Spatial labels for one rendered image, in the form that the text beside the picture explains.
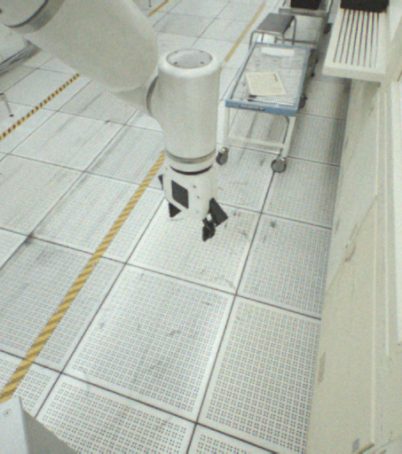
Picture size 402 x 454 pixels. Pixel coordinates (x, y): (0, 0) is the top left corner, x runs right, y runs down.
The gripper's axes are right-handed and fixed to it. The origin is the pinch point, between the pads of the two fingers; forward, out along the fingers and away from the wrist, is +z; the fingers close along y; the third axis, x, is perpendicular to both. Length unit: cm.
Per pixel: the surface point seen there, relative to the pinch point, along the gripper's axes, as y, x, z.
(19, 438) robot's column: -1, -46, 25
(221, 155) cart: -89, 118, 92
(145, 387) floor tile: -16, -13, 101
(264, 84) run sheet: -85, 150, 54
